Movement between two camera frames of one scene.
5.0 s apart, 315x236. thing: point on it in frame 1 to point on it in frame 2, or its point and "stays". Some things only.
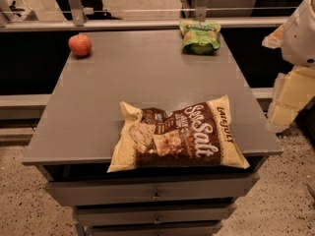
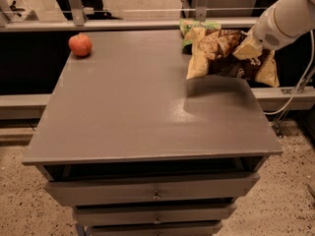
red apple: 80,44 stays
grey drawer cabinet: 71,145 stays
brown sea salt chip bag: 201,134 to 211,53
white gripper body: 300,38 to 264,31
